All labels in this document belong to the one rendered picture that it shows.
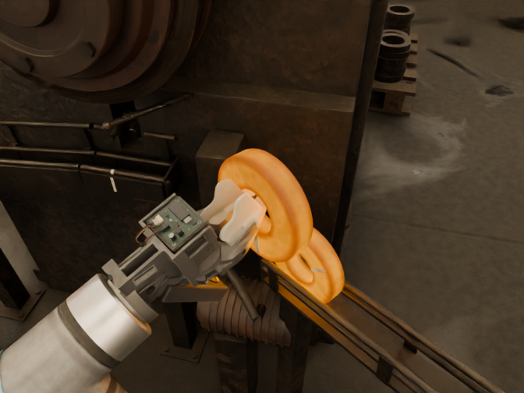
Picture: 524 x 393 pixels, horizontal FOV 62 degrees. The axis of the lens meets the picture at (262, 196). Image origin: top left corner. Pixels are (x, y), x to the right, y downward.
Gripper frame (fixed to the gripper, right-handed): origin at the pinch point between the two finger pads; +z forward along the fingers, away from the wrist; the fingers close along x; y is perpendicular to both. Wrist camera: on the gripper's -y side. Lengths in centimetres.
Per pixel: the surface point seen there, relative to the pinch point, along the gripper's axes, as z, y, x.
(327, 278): 2.9, -20.4, -6.2
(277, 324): -5.4, -41.8, 2.6
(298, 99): 24.6, -12.7, 20.3
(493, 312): 57, -113, -21
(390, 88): 135, -121, 82
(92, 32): -1.0, 14.0, 30.7
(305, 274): 2.7, -27.0, -0.2
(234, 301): -8.5, -38.8, 11.7
